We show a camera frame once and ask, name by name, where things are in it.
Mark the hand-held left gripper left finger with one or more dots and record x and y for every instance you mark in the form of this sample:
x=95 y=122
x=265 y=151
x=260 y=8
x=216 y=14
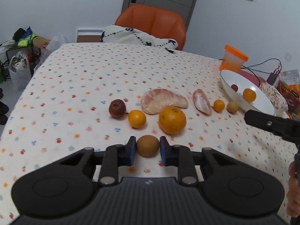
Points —
x=133 y=151

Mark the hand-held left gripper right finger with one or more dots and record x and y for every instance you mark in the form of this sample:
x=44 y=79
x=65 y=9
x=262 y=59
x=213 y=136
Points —
x=163 y=152

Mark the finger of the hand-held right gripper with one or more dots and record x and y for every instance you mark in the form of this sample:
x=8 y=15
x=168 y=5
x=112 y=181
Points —
x=269 y=123

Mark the round yellow-brown fruit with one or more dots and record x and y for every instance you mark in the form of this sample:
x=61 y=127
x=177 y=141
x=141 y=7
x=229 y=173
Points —
x=148 y=145

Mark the white bowl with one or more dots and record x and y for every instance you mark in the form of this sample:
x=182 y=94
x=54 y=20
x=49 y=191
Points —
x=262 y=100

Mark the medium orange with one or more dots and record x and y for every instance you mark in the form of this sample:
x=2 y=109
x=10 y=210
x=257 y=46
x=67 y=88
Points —
x=137 y=119

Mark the large peeled pomelo segment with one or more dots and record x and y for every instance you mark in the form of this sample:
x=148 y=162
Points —
x=161 y=99

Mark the person's right hand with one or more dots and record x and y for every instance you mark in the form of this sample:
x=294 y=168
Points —
x=294 y=196

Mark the patterned snack bag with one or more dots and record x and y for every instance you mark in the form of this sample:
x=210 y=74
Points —
x=274 y=97

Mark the large orange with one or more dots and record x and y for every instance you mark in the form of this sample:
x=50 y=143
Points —
x=172 y=120

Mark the orange red snack packets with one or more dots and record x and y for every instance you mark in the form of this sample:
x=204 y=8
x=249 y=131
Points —
x=290 y=89

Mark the small tan round fruit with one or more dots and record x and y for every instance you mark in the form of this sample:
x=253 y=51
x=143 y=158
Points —
x=232 y=107

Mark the grey power adapter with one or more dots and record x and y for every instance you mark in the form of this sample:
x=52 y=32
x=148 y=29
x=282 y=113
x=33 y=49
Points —
x=272 y=79

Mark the dark red wrinkled fruit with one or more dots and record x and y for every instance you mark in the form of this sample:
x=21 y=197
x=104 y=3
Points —
x=117 y=108

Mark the small red fruit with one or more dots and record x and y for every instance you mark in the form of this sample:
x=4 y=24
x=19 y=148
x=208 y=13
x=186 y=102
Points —
x=234 y=87

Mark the pink red cloth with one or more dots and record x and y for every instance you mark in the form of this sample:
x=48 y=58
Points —
x=250 y=76

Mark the small orange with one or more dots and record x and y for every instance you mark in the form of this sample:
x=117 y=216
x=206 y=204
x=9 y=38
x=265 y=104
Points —
x=219 y=105

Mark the small peeled pomelo segment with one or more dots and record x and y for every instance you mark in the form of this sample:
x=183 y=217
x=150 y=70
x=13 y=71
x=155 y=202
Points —
x=202 y=102

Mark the orange lidded plastic cup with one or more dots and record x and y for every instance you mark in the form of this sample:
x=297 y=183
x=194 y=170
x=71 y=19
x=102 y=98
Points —
x=233 y=59

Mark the floral tablecloth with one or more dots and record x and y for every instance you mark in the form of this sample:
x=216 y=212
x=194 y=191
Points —
x=93 y=75

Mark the white black-patterned blanket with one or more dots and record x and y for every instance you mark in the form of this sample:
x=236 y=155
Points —
x=126 y=36

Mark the white framed board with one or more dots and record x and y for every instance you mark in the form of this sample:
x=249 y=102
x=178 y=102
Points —
x=88 y=37

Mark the clear plastic bag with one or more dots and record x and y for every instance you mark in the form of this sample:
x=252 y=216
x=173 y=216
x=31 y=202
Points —
x=57 y=42

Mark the black slipper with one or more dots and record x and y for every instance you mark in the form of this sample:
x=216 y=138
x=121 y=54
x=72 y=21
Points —
x=2 y=119
x=3 y=107

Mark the orange chair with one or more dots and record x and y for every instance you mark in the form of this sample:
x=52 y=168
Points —
x=152 y=18

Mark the white plastic bag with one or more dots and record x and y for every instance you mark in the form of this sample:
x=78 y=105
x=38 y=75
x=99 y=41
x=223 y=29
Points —
x=20 y=77

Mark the cardboard box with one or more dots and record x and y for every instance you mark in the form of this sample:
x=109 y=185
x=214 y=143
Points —
x=41 y=42

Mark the green packets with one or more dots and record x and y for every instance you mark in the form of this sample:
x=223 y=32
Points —
x=24 y=41

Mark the black metal rack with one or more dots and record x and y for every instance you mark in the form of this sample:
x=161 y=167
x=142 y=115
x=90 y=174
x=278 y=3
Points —
x=9 y=49

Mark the black cloth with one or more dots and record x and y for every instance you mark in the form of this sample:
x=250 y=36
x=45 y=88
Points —
x=18 y=33

